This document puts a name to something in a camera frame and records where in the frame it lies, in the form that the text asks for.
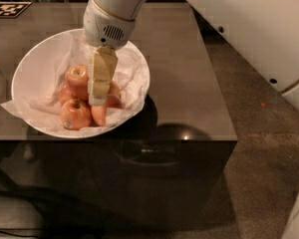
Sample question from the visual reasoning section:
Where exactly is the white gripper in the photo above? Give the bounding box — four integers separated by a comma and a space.
83, 0, 136, 107

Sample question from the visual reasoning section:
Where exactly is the red apple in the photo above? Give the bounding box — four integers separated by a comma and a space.
91, 106, 107, 126
106, 81, 123, 109
59, 86, 75, 105
65, 64, 89, 101
61, 99, 92, 130

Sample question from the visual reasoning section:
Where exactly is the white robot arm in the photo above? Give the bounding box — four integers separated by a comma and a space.
185, 0, 299, 239

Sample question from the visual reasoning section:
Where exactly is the white bowl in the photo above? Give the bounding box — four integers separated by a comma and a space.
10, 28, 150, 139

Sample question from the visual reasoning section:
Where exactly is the white crumpled paper liner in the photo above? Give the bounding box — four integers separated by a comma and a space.
0, 33, 150, 134

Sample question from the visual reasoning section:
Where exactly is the black white fiducial marker tag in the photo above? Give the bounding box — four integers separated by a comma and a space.
0, 2, 31, 19

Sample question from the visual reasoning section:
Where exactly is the dark glass table cabinet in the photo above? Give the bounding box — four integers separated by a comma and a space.
0, 141, 235, 231

